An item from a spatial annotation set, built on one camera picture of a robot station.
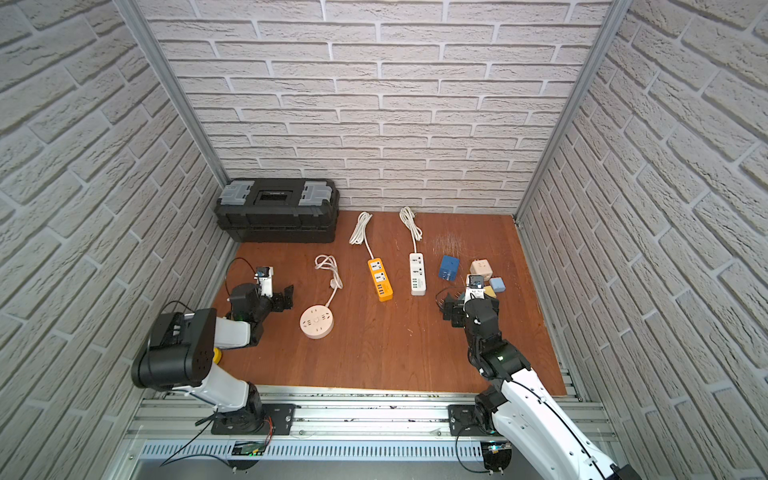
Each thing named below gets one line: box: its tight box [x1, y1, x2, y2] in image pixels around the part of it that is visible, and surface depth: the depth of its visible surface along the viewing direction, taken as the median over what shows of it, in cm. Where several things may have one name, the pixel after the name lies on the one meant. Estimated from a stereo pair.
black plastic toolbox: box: [215, 178, 340, 243], surface depth 102 cm
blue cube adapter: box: [438, 255, 460, 281], surface depth 100 cm
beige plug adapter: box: [469, 259, 493, 281], surface depth 100 cm
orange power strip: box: [367, 257, 393, 302], surface depth 100 cm
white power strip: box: [410, 252, 426, 296], surface depth 100 cm
